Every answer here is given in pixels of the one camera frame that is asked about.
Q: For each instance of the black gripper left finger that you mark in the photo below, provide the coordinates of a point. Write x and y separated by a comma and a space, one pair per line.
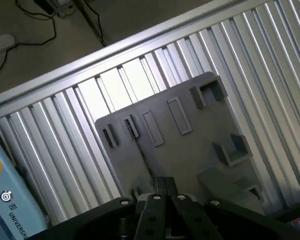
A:
150, 215

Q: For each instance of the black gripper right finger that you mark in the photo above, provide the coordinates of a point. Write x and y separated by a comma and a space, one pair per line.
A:
187, 217

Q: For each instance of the grey parts rack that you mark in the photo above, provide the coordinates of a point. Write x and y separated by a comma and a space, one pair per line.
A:
180, 150

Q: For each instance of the Universal Robots teach pendant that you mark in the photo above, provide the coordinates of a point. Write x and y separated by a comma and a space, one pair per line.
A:
7, 215

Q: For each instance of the dark metal desk leg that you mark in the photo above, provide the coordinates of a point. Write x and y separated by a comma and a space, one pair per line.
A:
88, 17

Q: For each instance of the white plug adapter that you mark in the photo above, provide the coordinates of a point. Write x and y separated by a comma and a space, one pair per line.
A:
65, 8

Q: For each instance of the black power strip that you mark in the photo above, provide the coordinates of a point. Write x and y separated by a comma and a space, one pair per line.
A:
45, 5

